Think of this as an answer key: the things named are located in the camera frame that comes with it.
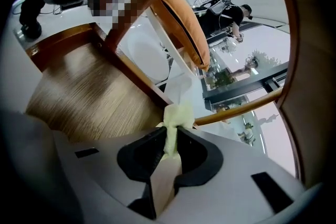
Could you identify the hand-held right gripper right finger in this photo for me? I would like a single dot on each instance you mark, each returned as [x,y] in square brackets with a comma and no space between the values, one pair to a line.
[236,178]

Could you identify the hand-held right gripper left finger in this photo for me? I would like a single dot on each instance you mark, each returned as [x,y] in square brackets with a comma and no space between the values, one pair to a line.
[110,165]

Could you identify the wooden three-tier shelf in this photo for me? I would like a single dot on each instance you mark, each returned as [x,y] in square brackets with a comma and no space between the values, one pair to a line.
[92,91]

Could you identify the pale yellow cloth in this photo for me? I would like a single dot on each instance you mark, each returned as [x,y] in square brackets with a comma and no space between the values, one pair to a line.
[181,115]

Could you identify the person's black clothing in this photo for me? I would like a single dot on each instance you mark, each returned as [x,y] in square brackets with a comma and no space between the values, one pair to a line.
[32,8]

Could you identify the white round chair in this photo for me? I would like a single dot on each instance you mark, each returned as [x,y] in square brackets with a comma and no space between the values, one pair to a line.
[147,55]

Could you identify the orange cushion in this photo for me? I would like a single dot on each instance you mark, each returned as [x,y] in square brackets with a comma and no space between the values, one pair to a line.
[189,31]

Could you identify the black window frame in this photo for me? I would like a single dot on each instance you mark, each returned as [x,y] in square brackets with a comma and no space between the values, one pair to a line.
[249,82]

